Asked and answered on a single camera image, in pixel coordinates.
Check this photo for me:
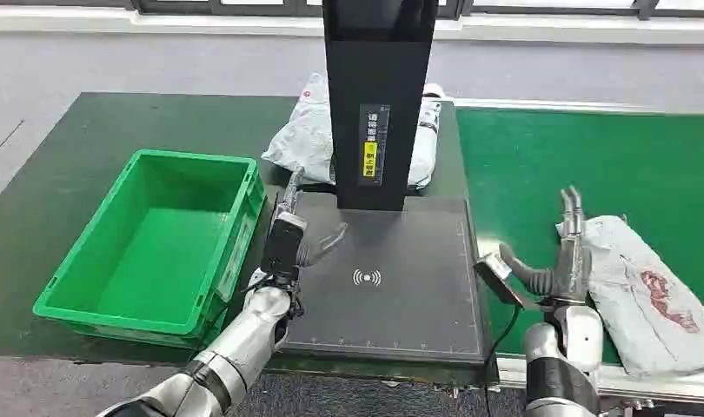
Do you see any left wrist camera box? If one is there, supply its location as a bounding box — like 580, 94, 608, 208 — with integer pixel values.
261, 211, 309, 279

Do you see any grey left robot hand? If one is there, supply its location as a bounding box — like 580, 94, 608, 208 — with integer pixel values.
275, 167, 349, 270

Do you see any grey parcel with red mark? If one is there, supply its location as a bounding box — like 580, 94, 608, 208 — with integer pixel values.
556, 215, 704, 380

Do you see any green conveyor belt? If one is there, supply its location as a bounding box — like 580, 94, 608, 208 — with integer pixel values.
455, 108, 704, 365

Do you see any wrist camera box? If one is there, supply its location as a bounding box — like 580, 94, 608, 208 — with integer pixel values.
261, 211, 309, 279
474, 252, 528, 309

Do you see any dark green table mat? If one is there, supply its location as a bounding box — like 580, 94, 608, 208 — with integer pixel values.
0, 91, 497, 384

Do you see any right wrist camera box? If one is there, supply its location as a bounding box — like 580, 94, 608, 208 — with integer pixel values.
474, 252, 528, 309

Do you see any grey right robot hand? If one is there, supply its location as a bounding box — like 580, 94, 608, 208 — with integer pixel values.
498, 185, 594, 306

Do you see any large pale grey parcel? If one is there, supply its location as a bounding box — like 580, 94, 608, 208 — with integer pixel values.
261, 73, 448, 191

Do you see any dark window frame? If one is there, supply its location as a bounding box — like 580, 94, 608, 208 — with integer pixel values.
0, 0, 704, 21

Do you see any silver conveyor frame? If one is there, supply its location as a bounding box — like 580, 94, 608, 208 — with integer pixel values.
452, 97, 704, 417

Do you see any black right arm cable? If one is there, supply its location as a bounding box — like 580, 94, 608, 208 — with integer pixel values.
482, 303, 523, 417

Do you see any green plastic crate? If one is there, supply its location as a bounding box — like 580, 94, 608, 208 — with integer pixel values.
32, 149, 268, 351

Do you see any black scanner base plate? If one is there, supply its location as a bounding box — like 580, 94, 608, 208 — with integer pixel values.
282, 192, 486, 365

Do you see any black scanner column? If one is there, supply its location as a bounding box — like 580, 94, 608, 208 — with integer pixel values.
322, 0, 440, 212

